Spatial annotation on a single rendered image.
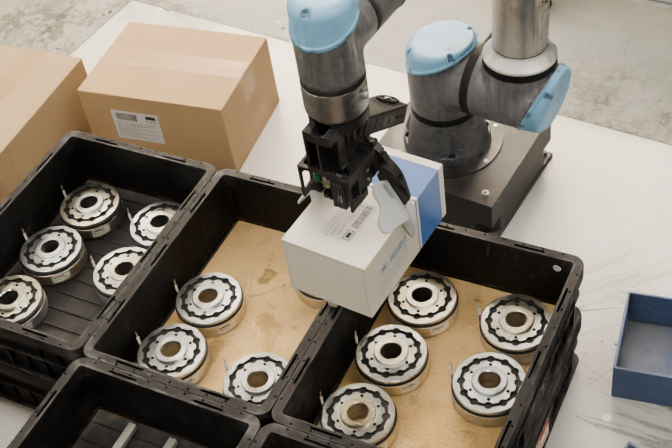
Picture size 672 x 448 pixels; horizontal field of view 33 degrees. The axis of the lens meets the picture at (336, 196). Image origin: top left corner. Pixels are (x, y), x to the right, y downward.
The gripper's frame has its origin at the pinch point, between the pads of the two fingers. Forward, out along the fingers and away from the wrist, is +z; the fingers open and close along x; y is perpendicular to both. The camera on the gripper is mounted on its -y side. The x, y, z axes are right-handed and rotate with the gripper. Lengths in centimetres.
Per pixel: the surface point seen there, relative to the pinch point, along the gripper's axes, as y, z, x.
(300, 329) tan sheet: 2.4, 27.8, -13.4
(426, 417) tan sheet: 7.9, 27.7, 10.7
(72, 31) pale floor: -123, 112, -199
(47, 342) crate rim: 26, 18, -39
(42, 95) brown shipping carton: -22, 25, -86
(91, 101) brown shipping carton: -27, 28, -79
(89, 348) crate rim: 24.1, 17.6, -32.8
